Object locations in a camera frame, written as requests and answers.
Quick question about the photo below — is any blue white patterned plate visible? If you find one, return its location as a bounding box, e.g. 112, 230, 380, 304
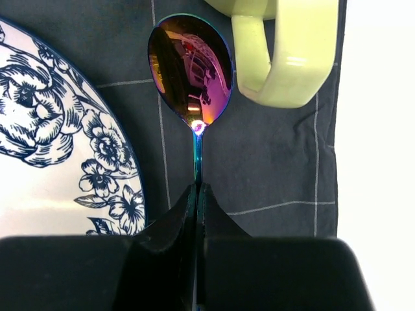
1, 19, 147, 237

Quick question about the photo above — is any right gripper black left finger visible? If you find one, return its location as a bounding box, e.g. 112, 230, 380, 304
1, 185, 197, 310

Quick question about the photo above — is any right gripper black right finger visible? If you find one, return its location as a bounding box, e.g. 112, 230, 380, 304
196, 183, 374, 310

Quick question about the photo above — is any dark grey checked cloth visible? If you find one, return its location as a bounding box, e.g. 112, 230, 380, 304
1, 0, 346, 236

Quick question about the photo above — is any pale yellow cup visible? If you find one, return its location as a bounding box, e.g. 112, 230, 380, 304
209, 0, 339, 108

